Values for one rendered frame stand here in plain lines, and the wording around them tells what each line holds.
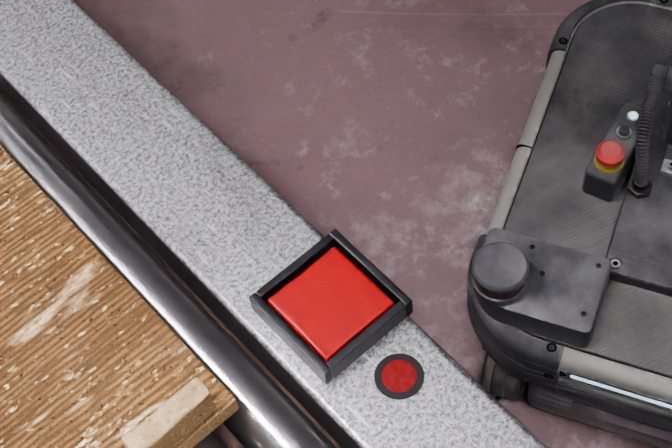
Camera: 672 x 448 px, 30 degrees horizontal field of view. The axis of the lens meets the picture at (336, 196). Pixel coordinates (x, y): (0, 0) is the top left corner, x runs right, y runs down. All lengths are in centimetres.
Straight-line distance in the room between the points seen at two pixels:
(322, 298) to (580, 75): 103
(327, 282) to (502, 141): 121
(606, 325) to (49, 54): 85
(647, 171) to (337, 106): 63
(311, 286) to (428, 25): 137
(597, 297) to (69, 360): 87
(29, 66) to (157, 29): 124
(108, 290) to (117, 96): 18
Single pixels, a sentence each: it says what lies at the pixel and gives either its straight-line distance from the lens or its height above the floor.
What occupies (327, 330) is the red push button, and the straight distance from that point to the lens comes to 81.
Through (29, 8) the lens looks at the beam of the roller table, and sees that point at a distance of 103.
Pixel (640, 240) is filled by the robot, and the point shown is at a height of 26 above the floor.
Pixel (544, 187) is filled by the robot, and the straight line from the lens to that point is 168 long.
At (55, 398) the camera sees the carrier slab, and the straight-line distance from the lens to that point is 81.
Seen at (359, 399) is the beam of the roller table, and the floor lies 92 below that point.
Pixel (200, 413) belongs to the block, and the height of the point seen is 95.
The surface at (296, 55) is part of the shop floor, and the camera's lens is 214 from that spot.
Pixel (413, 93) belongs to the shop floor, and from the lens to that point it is 207.
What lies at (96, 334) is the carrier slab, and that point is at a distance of 83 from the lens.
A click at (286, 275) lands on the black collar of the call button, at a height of 93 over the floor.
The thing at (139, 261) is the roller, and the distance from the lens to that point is 87.
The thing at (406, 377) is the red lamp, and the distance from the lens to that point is 81.
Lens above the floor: 165
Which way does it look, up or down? 57 degrees down
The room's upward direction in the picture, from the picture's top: 8 degrees counter-clockwise
